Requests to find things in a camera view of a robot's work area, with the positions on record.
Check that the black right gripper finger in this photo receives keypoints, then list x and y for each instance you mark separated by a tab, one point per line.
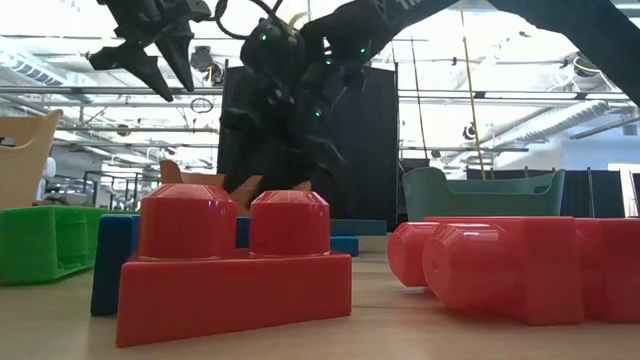
295	165
240	145

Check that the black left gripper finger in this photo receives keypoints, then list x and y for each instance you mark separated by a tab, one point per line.
135	60
180	55

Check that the teal wooden plank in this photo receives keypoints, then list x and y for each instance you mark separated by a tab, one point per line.
360	227

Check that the blue wooden plank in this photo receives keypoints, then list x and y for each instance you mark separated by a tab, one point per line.
345	246

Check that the red two-stud plastic brick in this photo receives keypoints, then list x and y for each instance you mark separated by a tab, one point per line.
225	295

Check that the blue arch block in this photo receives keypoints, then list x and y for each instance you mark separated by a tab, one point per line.
112	265

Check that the green two-stud plastic brick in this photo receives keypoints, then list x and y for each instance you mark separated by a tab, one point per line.
45	245

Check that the red four-stud plastic brick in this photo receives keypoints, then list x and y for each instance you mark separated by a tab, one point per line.
525	270

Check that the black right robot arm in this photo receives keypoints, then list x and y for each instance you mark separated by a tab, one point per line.
590	30

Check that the black ceiling-hung device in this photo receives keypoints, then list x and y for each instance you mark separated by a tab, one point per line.
202	57
587	65

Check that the orange plastic bin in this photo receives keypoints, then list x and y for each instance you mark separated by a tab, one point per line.
172	175

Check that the white humanoid robot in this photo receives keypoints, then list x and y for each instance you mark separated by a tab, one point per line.
48	170

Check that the yellow plastic bin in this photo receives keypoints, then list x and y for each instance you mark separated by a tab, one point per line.
25	160

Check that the teal plastic bin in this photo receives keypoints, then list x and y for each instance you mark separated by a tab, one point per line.
475	205

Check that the grey horizontal metal rail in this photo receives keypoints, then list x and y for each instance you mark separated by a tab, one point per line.
60	91

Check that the black metal rack frame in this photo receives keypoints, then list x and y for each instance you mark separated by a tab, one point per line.
95	180

